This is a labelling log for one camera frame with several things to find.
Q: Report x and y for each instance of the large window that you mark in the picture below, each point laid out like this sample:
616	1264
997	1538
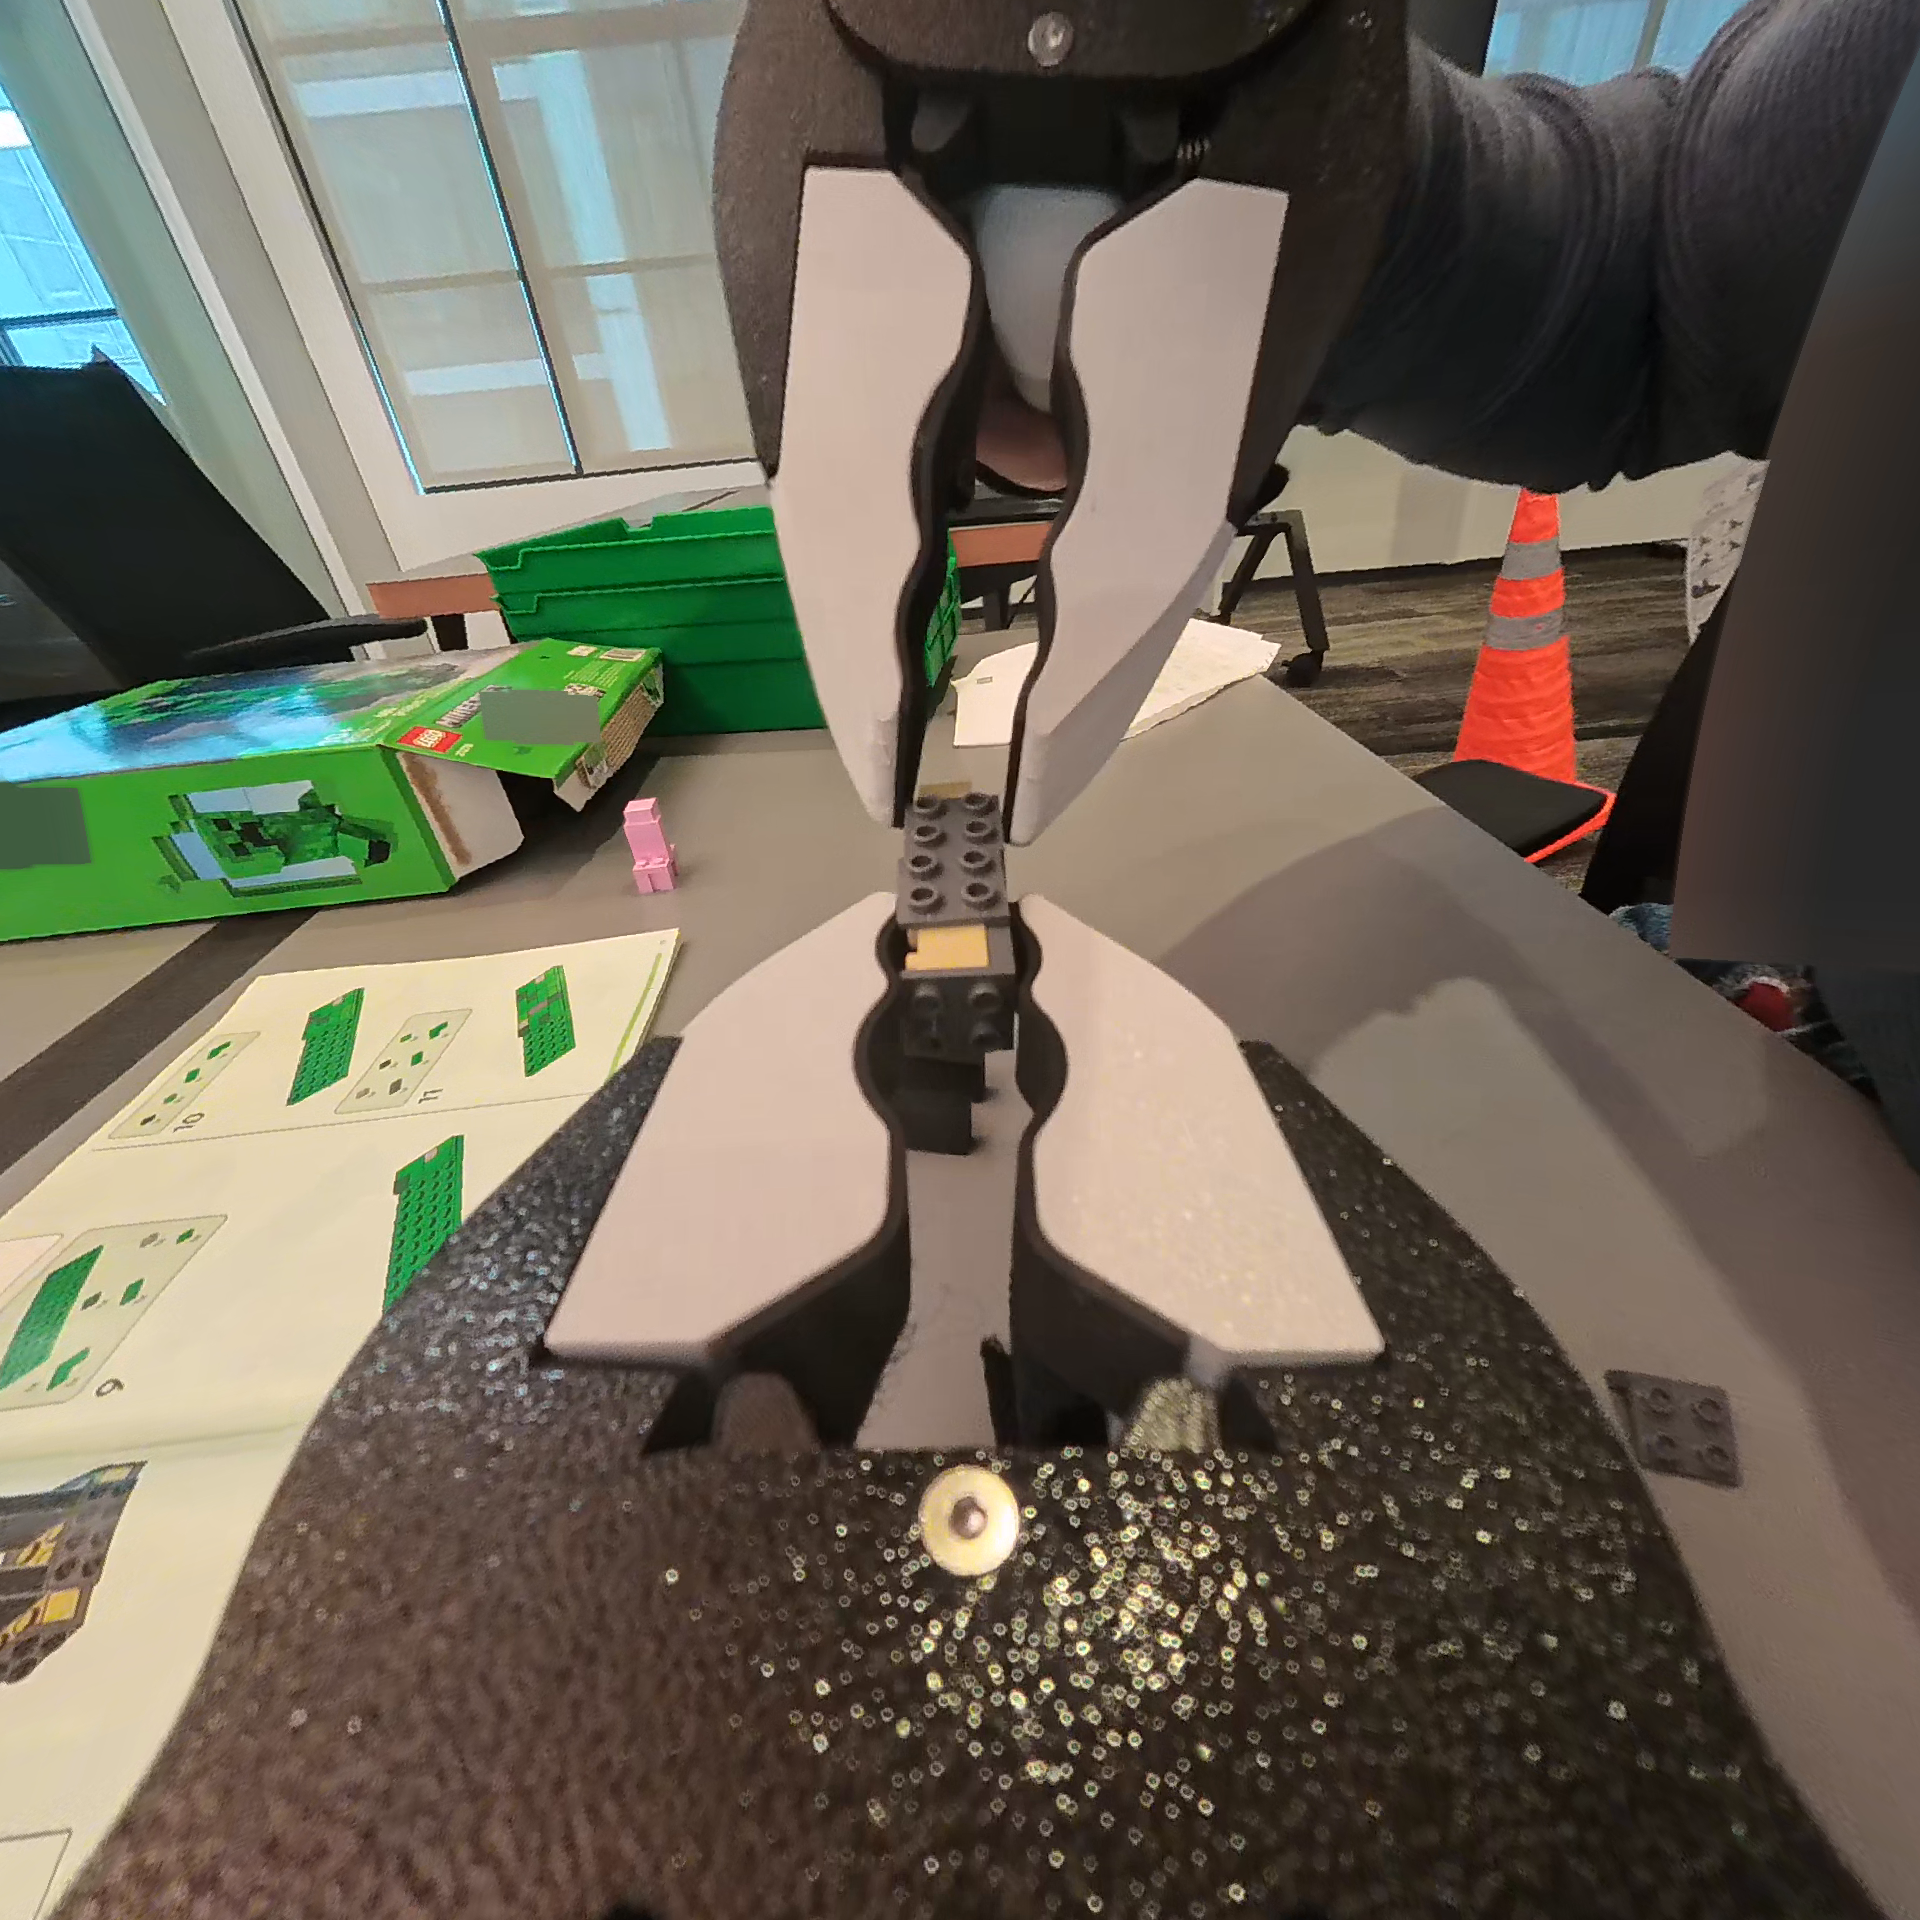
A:
450	225

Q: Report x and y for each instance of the grey and tan brick assembly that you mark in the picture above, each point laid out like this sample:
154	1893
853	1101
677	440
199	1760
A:
957	870

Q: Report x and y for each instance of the green plastic bin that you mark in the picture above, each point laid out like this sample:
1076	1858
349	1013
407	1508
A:
629	543
704	692
646	604

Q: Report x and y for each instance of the grey desk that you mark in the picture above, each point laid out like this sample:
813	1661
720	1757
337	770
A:
1349	930

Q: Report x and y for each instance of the flat dark grey plate brick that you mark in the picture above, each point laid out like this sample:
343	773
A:
1680	1424

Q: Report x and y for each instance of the person's right hand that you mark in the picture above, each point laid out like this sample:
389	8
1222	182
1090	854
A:
1021	441

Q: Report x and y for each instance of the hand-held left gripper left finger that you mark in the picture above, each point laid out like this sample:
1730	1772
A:
735	1200

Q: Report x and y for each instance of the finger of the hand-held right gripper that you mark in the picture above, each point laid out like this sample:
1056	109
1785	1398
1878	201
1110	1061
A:
1156	480
855	450

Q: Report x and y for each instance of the narrow window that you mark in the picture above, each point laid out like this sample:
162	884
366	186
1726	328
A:
60	240

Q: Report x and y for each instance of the pale green instruction booklet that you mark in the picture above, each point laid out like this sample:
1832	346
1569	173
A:
271	1170

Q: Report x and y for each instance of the wooden table with black legs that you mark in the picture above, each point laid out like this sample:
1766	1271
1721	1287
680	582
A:
429	592

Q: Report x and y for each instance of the green cardboard toy box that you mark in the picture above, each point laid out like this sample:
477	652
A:
300	781

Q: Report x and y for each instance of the black seat with orange trim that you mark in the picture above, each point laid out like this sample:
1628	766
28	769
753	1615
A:
1516	804

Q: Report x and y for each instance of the pink pig brick figure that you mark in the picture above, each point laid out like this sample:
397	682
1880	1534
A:
652	849

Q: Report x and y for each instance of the orange traffic cone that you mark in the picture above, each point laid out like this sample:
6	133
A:
1522	646

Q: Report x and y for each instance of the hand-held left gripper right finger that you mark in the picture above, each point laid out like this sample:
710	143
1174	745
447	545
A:
1184	1200

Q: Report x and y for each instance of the black office chair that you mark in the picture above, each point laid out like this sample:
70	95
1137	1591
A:
119	511

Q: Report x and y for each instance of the white paper sheet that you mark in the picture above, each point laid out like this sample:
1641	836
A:
1184	676

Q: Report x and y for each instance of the person's right forearm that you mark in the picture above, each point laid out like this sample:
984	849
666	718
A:
1575	270

